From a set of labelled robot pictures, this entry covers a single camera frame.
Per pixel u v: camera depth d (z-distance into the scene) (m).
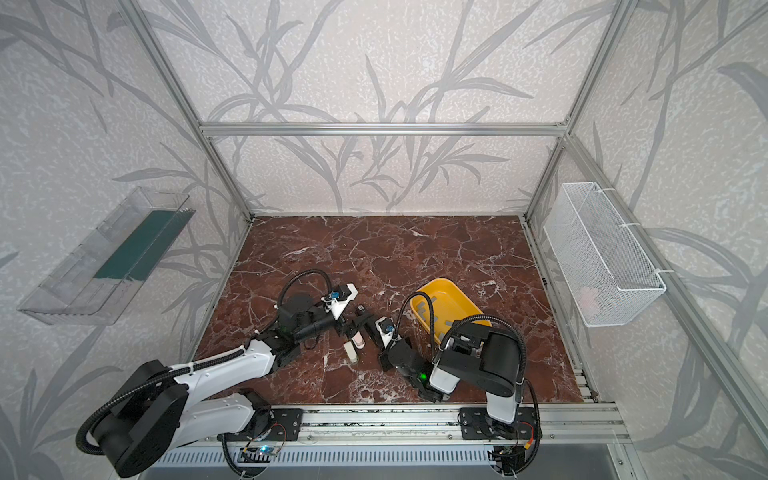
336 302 0.68
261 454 0.72
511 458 0.72
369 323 0.79
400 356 0.68
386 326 0.75
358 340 0.84
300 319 0.64
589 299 0.72
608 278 0.61
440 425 0.75
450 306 0.94
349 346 0.85
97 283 0.63
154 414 0.41
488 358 0.48
